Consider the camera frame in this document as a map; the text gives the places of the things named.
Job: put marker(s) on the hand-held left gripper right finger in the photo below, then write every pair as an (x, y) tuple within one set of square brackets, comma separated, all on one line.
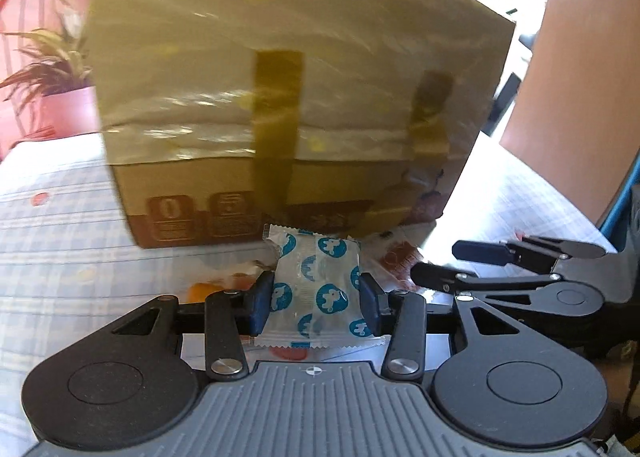
[(369, 304)]

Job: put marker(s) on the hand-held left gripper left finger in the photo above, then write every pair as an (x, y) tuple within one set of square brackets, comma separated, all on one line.
[(260, 303)]

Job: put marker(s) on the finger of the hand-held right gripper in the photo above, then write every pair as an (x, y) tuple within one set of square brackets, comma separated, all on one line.
[(480, 250), (440, 277)]

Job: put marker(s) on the white blue-dotted candy packet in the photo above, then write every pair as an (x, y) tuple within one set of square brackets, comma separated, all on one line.
[(320, 287)]

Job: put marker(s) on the cardboard box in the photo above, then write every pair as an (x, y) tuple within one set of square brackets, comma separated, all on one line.
[(300, 37)]

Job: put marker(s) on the small red snack packet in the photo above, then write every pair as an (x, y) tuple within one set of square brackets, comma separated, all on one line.
[(397, 257)]

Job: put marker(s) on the small orange snack packet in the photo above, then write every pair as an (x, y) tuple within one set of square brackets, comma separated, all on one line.
[(200, 289)]

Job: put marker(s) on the blue bar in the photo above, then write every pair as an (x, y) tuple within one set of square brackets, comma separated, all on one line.
[(620, 202)]

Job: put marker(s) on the brown wooden board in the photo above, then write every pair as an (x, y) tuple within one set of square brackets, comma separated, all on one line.
[(590, 87)]

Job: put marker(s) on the checked tablecloth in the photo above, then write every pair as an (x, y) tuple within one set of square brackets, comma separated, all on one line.
[(60, 237)]

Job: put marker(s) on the potted plant in pink pot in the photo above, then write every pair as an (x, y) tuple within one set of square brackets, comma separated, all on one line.
[(45, 77)]

